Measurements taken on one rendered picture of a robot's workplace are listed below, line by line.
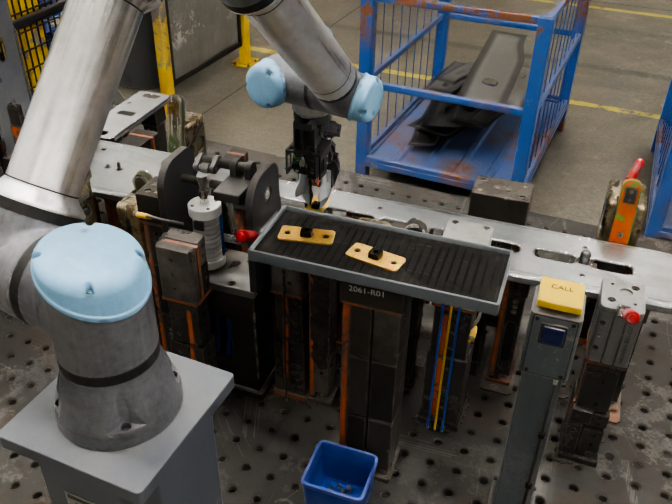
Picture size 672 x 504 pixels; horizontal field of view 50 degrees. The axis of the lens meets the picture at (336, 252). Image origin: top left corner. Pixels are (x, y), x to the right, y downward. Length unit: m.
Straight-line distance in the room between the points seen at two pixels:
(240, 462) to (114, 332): 0.63
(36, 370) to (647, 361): 1.30
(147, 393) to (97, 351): 0.09
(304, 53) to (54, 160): 0.36
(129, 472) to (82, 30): 0.50
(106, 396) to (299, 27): 0.51
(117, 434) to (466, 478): 0.70
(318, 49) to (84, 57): 0.31
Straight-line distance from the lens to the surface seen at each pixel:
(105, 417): 0.88
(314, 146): 1.35
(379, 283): 1.02
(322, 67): 1.05
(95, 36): 0.90
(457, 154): 3.62
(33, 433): 0.95
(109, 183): 1.64
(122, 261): 0.80
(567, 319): 1.04
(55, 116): 0.89
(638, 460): 1.50
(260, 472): 1.37
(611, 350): 1.27
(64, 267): 0.80
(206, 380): 0.96
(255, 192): 1.20
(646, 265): 1.45
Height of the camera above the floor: 1.77
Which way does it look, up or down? 35 degrees down
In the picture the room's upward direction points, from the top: 1 degrees clockwise
